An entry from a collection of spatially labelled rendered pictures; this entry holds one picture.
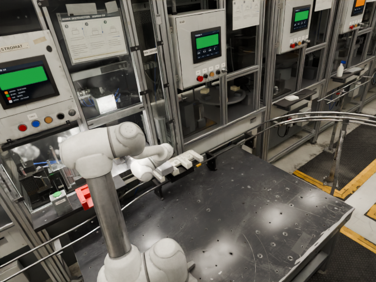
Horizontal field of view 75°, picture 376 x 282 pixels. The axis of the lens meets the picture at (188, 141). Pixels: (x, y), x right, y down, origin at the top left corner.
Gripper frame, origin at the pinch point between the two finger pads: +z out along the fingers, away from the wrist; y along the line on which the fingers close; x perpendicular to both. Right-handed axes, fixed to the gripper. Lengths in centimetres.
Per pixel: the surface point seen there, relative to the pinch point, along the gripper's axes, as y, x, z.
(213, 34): 67, -76, -16
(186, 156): -12.6, -40.1, -23.8
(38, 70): 66, 33, -15
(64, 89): 54, 24, -13
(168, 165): -6.8, -19.8, -31.2
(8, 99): 56, 49, -16
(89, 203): -8.6, 33.8, -29.8
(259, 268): -30, -23, -109
